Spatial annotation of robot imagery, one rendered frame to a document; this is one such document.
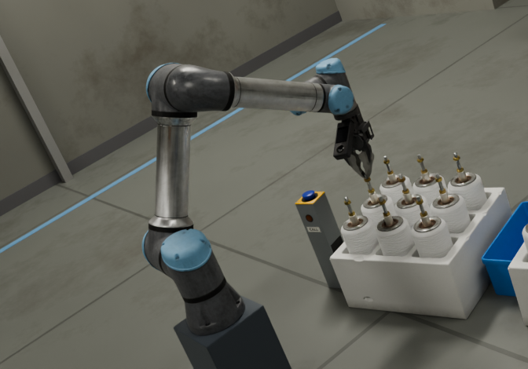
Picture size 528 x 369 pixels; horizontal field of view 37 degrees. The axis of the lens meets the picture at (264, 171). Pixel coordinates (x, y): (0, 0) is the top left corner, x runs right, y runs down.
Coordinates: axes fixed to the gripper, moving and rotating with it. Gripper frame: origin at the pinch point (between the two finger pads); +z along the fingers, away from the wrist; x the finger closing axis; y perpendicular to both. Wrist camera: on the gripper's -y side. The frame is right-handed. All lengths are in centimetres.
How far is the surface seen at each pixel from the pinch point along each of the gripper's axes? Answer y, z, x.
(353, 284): -18.2, 25.9, 5.4
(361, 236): -15.0, 11.9, -0.6
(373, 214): -4.1, 11.3, -0.6
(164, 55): 195, -3, 217
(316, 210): -7.7, 6.1, 15.3
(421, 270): -22.2, 19.3, -19.0
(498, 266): -13.6, 25.0, -36.5
